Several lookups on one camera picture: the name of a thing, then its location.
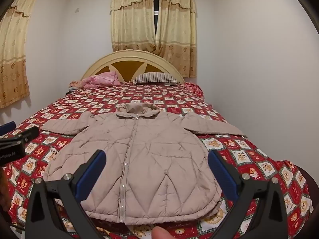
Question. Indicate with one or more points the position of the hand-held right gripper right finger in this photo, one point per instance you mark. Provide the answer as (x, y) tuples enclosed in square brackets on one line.
[(218, 168)]

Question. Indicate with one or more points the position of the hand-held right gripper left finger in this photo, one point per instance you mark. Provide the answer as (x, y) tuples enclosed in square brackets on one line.
[(99, 163)]

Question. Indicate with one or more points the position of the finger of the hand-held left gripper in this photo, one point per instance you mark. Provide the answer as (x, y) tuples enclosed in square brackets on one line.
[(7, 127)]

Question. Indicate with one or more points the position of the beige quilted puffer jacket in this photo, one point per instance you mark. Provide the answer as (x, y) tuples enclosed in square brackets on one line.
[(149, 154)]

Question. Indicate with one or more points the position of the person's right hand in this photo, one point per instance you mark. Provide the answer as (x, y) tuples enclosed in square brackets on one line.
[(162, 233)]

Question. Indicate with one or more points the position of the red bear printed blanket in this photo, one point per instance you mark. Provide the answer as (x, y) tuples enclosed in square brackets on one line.
[(261, 159)]

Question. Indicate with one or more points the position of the yellow floral side curtain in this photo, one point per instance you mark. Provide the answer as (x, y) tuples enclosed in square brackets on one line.
[(13, 54)]

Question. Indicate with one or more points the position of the red plaid cloth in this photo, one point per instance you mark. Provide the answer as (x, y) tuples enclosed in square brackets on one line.
[(194, 89)]

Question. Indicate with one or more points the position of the pink floral quilt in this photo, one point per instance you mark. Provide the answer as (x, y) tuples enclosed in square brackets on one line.
[(102, 79)]

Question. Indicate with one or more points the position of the cream arched bed headboard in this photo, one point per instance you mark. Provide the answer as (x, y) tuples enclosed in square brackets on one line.
[(129, 66)]

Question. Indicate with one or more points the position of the striped pillow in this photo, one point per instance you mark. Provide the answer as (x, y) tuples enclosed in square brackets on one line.
[(157, 78)]

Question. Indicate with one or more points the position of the yellow floral window curtain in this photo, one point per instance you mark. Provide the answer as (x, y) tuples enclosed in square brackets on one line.
[(133, 20), (175, 29)]

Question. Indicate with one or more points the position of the dark window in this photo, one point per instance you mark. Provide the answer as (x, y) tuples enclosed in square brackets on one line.
[(156, 5)]

